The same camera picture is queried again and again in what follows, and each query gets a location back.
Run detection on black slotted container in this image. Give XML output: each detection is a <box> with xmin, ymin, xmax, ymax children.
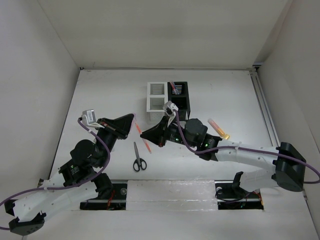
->
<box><xmin>167</xmin><ymin>81</ymin><xmax>191</xmax><ymax>121</ymax></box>

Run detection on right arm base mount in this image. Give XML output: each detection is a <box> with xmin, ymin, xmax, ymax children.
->
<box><xmin>214</xmin><ymin>171</ymin><xmax>264</xmax><ymax>210</ymax></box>

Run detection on pink orange highlighter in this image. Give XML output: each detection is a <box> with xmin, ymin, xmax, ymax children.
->
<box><xmin>207</xmin><ymin>118</ymin><xmax>230</xmax><ymax>140</ymax></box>

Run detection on red pen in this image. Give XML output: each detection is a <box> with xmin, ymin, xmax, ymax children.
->
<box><xmin>169</xmin><ymin>81</ymin><xmax>178</xmax><ymax>95</ymax></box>

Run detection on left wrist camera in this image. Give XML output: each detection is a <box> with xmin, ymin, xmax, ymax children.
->
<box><xmin>81</xmin><ymin>109</ymin><xmax>100</xmax><ymax>128</ymax></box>

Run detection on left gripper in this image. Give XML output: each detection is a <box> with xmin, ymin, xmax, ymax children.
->
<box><xmin>96</xmin><ymin>113</ymin><xmax>135</xmax><ymax>167</ymax></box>

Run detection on black handled scissors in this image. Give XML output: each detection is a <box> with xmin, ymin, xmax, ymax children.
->
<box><xmin>133</xmin><ymin>142</ymin><xmax>148</xmax><ymax>172</ymax></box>

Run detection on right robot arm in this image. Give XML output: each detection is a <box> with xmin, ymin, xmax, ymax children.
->
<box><xmin>140</xmin><ymin>116</ymin><xmax>306</xmax><ymax>197</ymax></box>

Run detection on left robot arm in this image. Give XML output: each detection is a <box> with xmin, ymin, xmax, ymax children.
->
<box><xmin>1</xmin><ymin>110</ymin><xmax>135</xmax><ymax>236</ymax></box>

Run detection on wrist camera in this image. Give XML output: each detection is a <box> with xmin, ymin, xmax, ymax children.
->
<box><xmin>162</xmin><ymin>100</ymin><xmax>179</xmax><ymax>116</ymax></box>
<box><xmin>81</xmin><ymin>109</ymin><xmax>100</xmax><ymax>128</ymax></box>

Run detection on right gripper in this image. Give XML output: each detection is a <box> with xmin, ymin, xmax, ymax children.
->
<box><xmin>141</xmin><ymin>115</ymin><xmax>197</xmax><ymax>148</ymax></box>

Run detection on orange pen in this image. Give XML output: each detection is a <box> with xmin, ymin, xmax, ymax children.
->
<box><xmin>133</xmin><ymin>119</ymin><xmax>153</xmax><ymax>155</ymax></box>

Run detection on white slotted container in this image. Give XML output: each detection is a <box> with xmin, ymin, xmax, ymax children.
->
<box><xmin>146</xmin><ymin>82</ymin><xmax>168</xmax><ymax>123</ymax></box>

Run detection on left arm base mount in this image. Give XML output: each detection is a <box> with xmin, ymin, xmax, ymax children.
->
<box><xmin>79</xmin><ymin>173</ymin><xmax>128</xmax><ymax>211</ymax></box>

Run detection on blue pen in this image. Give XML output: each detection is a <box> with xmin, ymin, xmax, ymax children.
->
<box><xmin>172</xmin><ymin>82</ymin><xmax>179</xmax><ymax>95</ymax></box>

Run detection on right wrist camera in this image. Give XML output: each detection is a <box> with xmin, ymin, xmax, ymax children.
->
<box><xmin>162</xmin><ymin>100</ymin><xmax>179</xmax><ymax>116</ymax></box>

